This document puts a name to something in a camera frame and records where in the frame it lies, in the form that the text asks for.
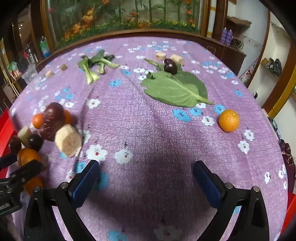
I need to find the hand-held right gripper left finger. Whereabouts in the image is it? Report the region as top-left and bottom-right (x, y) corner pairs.
(23, 159), (101, 241)

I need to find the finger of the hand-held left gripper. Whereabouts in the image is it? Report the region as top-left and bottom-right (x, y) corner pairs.
(0, 153), (18, 169)
(9, 159), (43, 186)

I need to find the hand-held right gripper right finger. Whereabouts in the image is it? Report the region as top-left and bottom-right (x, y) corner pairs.
(193, 160), (270, 241)

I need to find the red box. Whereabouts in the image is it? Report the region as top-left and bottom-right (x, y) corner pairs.
(0, 108), (16, 154)

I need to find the orange mandarin with stem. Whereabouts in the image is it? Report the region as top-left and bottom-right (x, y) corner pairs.
(218, 109), (240, 133)

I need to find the dark purple round fruit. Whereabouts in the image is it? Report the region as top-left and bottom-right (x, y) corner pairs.
(28, 134), (43, 151)
(163, 62), (178, 75)

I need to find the large cut sugarcane piece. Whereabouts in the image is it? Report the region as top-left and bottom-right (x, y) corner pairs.
(55, 124), (82, 158)

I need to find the large dark red fruit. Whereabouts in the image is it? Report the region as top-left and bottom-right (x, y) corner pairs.
(42, 102), (65, 142)

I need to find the purple floral tablecloth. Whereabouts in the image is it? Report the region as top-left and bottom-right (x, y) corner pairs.
(9, 36), (289, 241)

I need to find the clear plastic cup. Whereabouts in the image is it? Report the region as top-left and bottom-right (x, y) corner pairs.
(22, 64), (38, 83)

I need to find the large green leaf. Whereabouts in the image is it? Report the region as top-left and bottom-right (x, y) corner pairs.
(141, 70), (214, 108)

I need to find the metal thermos flask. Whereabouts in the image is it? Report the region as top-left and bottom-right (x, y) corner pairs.
(25, 44), (37, 63)

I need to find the green bok choy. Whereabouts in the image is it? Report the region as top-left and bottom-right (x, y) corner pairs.
(77, 56), (101, 85)
(91, 49), (107, 75)
(98, 54), (120, 69)

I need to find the glass-front wooden cabinet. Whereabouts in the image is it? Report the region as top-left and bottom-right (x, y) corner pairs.
(0, 14), (42, 98)

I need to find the green label plastic bottle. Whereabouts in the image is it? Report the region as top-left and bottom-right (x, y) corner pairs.
(40, 36), (51, 58)

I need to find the thin green vegetable stalk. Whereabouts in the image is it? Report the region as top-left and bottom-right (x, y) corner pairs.
(144, 58), (165, 71)

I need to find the framed artificial flower display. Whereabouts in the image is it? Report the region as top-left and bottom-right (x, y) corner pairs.
(40, 0), (211, 50)

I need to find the dark wire basket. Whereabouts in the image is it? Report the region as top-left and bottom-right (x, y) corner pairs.
(231, 36), (246, 49)

